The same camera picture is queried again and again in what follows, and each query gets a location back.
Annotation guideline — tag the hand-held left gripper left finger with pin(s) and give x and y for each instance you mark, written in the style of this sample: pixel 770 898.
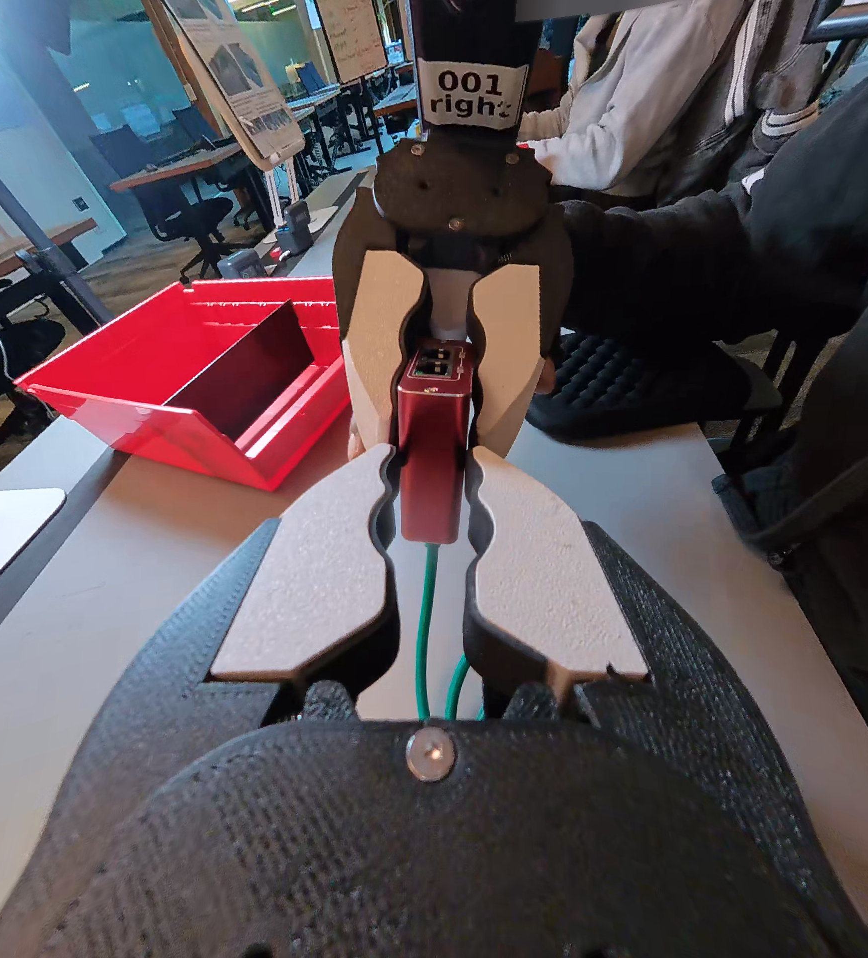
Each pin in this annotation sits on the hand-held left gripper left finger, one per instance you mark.
pixel 314 584

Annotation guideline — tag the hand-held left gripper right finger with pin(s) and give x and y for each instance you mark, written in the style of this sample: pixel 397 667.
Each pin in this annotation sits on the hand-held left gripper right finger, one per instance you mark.
pixel 554 591

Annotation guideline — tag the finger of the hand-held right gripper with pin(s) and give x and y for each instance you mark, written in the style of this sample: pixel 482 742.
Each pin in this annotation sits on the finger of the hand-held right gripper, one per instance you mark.
pixel 512 344
pixel 374 337

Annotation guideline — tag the red metal network switch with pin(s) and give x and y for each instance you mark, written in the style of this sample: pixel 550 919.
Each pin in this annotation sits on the red metal network switch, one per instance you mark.
pixel 434 449

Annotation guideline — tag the red plastic bin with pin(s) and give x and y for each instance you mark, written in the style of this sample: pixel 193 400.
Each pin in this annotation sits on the red plastic bin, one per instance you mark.
pixel 142 419

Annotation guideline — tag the person's right forearm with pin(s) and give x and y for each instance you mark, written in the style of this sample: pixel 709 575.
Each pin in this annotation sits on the person's right forearm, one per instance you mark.
pixel 778 254

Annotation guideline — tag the person's right hand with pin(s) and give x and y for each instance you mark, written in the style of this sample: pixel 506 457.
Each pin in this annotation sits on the person's right hand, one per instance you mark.
pixel 621 277

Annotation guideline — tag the black bin divider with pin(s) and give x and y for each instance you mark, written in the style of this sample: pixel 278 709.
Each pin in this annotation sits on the black bin divider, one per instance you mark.
pixel 254 374

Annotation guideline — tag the grey label printer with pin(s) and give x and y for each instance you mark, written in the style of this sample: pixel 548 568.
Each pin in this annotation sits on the grey label printer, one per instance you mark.
pixel 239 266
pixel 298 228

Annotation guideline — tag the black honeycomb seat cushion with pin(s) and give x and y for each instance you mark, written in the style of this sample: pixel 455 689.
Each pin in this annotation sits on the black honeycomb seat cushion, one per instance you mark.
pixel 643 389

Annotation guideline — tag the whiteboard with writing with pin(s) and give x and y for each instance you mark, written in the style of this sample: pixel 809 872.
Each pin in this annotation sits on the whiteboard with writing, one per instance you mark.
pixel 352 37

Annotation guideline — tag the black office chair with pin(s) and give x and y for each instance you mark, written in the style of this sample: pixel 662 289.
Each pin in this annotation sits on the black office chair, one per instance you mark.
pixel 198 217
pixel 7 352

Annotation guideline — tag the instruction sheet board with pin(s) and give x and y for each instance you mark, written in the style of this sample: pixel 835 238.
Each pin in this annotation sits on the instruction sheet board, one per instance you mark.
pixel 239 82

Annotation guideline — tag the wooden desk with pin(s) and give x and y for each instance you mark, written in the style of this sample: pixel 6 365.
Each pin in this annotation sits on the wooden desk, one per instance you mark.
pixel 30 243
pixel 179 161

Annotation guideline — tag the person's black hoodie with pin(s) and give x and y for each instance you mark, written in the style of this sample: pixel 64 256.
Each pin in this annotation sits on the person's black hoodie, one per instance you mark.
pixel 853 524

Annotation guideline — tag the grey light stand pole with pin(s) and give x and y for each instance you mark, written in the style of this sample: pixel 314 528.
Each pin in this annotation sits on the grey light stand pole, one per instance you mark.
pixel 30 224

